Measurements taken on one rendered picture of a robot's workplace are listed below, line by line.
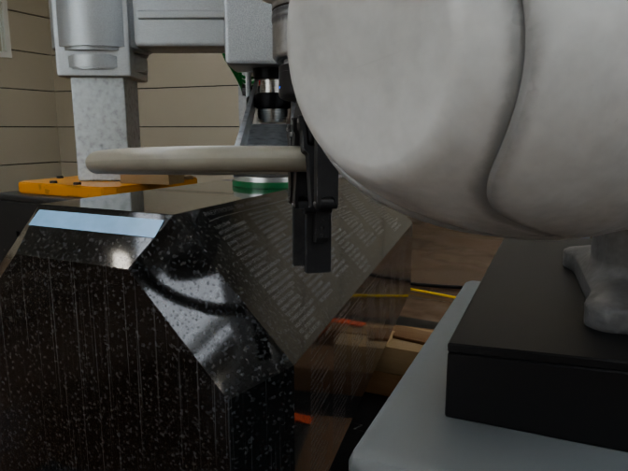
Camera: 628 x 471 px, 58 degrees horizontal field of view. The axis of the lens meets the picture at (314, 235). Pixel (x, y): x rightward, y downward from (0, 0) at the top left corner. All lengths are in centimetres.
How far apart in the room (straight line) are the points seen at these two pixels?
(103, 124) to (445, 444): 200
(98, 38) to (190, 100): 552
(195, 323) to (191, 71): 679
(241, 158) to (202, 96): 691
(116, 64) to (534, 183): 205
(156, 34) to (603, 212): 205
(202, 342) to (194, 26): 143
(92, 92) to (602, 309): 203
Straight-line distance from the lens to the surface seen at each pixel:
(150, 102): 804
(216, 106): 743
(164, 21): 220
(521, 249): 60
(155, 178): 205
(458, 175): 19
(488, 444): 35
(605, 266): 44
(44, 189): 223
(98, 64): 219
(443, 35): 17
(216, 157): 65
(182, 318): 97
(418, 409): 37
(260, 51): 145
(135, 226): 106
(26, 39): 902
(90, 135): 225
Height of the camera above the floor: 97
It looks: 11 degrees down
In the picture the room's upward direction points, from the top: straight up
